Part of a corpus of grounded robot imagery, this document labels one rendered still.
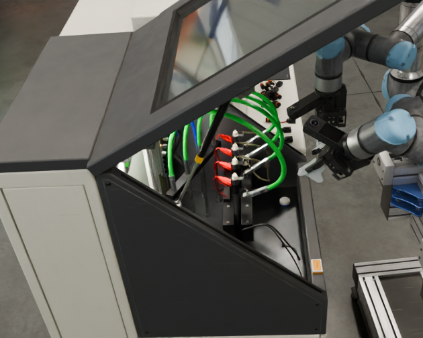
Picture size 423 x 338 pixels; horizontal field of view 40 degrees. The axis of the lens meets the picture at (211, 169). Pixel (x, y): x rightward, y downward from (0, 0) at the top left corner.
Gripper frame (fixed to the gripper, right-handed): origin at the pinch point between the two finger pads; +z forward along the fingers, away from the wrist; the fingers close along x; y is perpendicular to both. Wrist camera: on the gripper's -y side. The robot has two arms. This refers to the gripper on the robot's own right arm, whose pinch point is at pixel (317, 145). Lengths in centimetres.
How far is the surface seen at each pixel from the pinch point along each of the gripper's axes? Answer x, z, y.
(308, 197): 11.6, 30.8, -1.2
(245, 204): 5.6, 27.7, -23.1
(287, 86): 83, 28, -4
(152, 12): 38, -29, -50
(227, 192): 10.8, 26.1, -29.2
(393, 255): 71, 126, 50
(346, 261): 68, 126, 25
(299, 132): 47, 28, -1
